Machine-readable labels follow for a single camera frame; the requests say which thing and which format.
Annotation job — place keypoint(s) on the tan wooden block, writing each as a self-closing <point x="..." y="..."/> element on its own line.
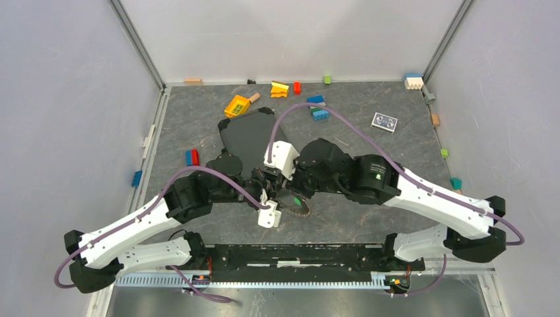
<point x="193" y="81"/>

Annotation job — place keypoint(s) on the yellow orange wedge blocks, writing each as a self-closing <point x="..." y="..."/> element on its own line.
<point x="279" y="90"/>

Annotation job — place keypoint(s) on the red small block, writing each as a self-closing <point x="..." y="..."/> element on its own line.
<point x="297" y="89"/>

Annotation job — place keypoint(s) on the red blue brick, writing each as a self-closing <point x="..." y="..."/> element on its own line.
<point x="192" y="157"/>

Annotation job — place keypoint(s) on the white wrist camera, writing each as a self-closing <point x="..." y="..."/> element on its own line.
<point x="270" y="217"/>
<point x="281" y="156"/>

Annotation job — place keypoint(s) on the teal block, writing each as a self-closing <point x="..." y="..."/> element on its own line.
<point x="456" y="183"/>

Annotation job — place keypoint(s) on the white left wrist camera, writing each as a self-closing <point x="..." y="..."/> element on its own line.
<point x="270" y="217"/>

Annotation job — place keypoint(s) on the blue playing card box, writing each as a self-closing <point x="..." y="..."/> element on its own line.
<point x="384" y="122"/>

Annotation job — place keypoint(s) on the wooden peg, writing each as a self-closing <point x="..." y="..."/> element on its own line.
<point x="254" y="97"/>

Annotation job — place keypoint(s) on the grey brick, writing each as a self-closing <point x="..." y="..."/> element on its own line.
<point x="429" y="97"/>

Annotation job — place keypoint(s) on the metal disc keyring with rings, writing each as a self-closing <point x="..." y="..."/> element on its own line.
<point x="287" y="204"/>

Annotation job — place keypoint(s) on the orange wooden block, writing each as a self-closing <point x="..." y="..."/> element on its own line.
<point x="435" y="120"/>

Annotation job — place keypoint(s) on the blue green stacked bricks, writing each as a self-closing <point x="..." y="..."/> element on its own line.
<point x="318" y="114"/>

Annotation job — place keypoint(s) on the dark grey hard case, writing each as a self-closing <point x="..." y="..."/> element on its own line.
<point x="247" y="137"/>

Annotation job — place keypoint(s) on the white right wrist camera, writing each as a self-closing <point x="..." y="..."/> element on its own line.
<point x="281" y="156"/>

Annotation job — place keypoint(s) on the white cable duct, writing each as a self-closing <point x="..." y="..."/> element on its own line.
<point x="169" y="280"/>

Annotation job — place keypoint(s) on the yellow toy window block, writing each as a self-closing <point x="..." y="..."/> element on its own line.
<point x="237" y="106"/>

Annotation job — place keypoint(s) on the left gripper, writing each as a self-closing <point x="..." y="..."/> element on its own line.
<point x="267" y="181"/>

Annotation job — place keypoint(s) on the white blue brick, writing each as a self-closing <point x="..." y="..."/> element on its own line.
<point x="413" y="81"/>

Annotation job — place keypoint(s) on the blue block at left wall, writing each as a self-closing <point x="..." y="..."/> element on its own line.
<point x="136" y="179"/>

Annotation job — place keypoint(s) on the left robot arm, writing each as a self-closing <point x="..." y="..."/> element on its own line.
<point x="97" y="259"/>

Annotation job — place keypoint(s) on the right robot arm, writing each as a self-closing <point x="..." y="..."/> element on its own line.
<point x="465" y="225"/>

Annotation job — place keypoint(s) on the green small cube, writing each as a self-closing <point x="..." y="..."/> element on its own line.
<point x="327" y="80"/>

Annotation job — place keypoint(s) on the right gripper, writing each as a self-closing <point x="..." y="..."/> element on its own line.
<point x="294" y="183"/>

